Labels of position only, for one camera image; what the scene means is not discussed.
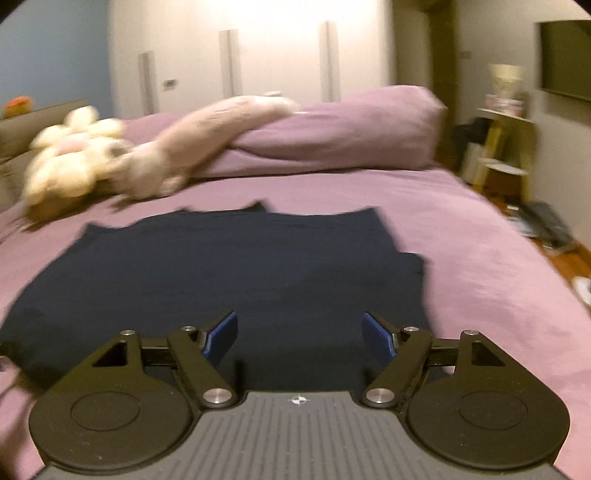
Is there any white wardrobe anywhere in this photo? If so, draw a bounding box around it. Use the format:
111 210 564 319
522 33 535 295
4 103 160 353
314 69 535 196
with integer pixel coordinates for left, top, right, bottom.
107 0 399 121

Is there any yellow wooden stool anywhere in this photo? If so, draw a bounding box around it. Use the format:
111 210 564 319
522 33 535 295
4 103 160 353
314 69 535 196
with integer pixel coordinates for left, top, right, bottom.
471 107 537 205

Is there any wrapped bouquet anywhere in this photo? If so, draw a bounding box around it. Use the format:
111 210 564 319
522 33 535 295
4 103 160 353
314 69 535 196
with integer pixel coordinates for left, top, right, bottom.
485 64 528 117

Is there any white bunny plush toy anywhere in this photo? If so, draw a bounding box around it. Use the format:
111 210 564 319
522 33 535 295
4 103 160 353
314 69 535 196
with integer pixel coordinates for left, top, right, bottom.
113 92 301 200

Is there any dark bag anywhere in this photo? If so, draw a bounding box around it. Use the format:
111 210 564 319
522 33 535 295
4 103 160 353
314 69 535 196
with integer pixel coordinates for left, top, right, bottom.
507 200 577 254

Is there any white slipper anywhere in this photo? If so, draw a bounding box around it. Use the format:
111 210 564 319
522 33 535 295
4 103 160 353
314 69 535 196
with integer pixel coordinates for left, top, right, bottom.
571 275 591 306

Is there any white flower plush toy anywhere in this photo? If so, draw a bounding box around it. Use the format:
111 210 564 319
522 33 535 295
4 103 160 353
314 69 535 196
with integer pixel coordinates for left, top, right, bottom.
24 105 126 206

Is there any bed with pink blanket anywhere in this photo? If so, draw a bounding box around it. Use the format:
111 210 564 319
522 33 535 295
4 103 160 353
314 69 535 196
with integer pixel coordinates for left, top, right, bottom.
0 115 591 467

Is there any white bin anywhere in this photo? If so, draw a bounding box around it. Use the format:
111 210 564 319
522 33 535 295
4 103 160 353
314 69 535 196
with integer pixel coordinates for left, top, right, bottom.
461 142 486 184

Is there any orange toy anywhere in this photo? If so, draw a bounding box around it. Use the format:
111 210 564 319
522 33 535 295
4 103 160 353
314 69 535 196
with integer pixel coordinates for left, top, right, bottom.
4 95 36 119

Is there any wall-mounted television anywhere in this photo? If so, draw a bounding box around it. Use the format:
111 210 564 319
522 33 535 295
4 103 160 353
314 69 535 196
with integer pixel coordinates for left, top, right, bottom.
536 20 591 103

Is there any navy zip jacket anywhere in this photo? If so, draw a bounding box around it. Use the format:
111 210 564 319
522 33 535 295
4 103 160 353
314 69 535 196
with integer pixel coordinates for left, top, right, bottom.
0 200 431 394

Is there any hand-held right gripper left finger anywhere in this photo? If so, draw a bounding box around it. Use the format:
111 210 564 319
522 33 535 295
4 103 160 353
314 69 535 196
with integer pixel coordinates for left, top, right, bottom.
69 311 239 409

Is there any long metal wardrobe handle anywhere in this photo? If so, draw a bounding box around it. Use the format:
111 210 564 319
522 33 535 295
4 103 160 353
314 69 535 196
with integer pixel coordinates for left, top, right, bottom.
139 51 156 117
219 30 243 99
320 20 343 103

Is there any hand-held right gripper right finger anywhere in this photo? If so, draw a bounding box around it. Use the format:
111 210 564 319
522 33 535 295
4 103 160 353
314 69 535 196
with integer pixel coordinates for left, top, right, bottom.
361 311 522 409

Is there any pink pillow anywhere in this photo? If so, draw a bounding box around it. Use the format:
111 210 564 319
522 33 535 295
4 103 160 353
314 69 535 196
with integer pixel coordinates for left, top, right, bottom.
122 85 450 178

